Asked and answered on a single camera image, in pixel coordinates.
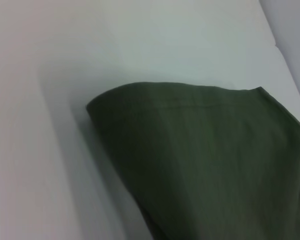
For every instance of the dark green printed T-shirt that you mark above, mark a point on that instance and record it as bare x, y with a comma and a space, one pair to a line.
202, 162

